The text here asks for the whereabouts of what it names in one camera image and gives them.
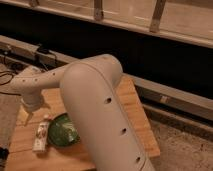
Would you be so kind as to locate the wooden table board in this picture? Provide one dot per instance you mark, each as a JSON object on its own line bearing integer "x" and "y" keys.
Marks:
{"x": 74, "y": 158}

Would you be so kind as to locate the black power adapter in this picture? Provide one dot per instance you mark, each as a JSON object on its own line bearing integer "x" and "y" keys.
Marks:
{"x": 42, "y": 50}

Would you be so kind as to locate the white window frame rail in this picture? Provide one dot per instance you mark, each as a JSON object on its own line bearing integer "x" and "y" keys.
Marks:
{"x": 188, "y": 21}

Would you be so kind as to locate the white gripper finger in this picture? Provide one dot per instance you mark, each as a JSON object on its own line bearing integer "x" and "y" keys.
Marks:
{"x": 29, "y": 117}

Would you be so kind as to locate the white plastic bottle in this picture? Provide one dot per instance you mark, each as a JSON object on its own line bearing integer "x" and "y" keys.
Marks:
{"x": 41, "y": 135}

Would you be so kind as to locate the green ceramic bowl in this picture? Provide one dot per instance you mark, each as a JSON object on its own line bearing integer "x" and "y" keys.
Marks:
{"x": 61, "y": 131}

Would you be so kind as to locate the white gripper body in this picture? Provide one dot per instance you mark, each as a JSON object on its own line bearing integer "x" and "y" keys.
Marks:
{"x": 33, "y": 104}

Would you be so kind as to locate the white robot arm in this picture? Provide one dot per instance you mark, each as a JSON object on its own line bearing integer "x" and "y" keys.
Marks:
{"x": 88, "y": 91}

